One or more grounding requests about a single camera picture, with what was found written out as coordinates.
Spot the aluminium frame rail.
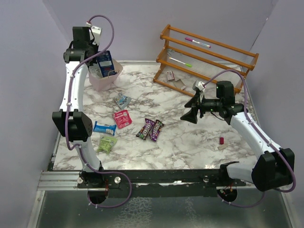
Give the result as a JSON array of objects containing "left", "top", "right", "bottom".
[{"left": 38, "top": 171, "right": 79, "bottom": 191}]

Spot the small red white box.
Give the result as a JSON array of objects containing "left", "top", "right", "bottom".
[{"left": 166, "top": 71, "right": 175, "bottom": 82}]

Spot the wooden shelf rack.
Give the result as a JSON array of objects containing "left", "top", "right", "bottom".
[{"left": 153, "top": 24, "right": 259, "bottom": 95}]

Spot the green tipped white pen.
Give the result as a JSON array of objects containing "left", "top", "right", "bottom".
[{"left": 169, "top": 57, "right": 192, "bottom": 67}]

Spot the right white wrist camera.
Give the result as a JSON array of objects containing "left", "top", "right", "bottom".
[{"left": 192, "top": 80, "right": 205, "bottom": 92}]

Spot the blue white snack bar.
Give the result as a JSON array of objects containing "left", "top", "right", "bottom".
[{"left": 93, "top": 121, "right": 117, "bottom": 136}]

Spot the purple m&m's packet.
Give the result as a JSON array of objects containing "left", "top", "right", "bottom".
[
  {"left": 136, "top": 118, "right": 155, "bottom": 140},
  {"left": 149, "top": 120, "right": 164, "bottom": 142}
]

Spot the pink snack packet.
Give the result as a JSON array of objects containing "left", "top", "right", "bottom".
[{"left": 112, "top": 110, "right": 132, "bottom": 129}]

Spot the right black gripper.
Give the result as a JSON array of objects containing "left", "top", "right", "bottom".
[{"left": 181, "top": 92, "right": 223, "bottom": 123}]

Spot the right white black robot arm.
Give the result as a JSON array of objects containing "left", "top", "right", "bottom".
[{"left": 181, "top": 81, "right": 295, "bottom": 192}]

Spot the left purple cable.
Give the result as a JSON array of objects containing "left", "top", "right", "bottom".
[{"left": 64, "top": 14, "right": 133, "bottom": 209}]

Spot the pink marker pen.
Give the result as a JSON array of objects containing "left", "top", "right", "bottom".
[{"left": 185, "top": 37, "right": 211, "bottom": 48}]

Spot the purple m&m's packet left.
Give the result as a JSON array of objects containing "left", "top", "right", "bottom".
[{"left": 136, "top": 118, "right": 155, "bottom": 140}]

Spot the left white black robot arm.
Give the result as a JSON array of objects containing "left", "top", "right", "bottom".
[{"left": 52, "top": 26, "right": 105, "bottom": 188}]

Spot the small red cylinder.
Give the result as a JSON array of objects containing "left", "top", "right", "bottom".
[{"left": 219, "top": 137, "right": 224, "bottom": 145}]

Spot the grey blue snack packet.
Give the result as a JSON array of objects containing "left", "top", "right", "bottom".
[{"left": 115, "top": 93, "right": 131, "bottom": 110}]

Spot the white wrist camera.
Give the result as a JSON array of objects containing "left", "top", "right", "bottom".
[
  {"left": 192, "top": 80, "right": 205, "bottom": 92},
  {"left": 86, "top": 22, "right": 102, "bottom": 46}
]

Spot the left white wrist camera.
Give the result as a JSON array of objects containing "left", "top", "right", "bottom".
[{"left": 86, "top": 22, "right": 102, "bottom": 46}]

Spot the small beige block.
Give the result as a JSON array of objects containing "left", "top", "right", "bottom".
[{"left": 218, "top": 144, "right": 228, "bottom": 150}]

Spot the blue Burts chips bag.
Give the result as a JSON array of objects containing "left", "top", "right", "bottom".
[{"left": 89, "top": 50, "right": 117, "bottom": 78}]

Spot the purple m&m's packet right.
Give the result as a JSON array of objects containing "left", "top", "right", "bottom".
[{"left": 149, "top": 120, "right": 164, "bottom": 142}]

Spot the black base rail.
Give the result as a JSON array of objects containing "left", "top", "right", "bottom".
[{"left": 77, "top": 169, "right": 245, "bottom": 199}]

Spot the pink paper bag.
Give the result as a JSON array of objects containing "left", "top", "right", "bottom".
[{"left": 88, "top": 59, "right": 123, "bottom": 92}]

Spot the green snack packet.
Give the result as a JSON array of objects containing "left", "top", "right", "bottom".
[{"left": 97, "top": 136, "right": 118, "bottom": 154}]

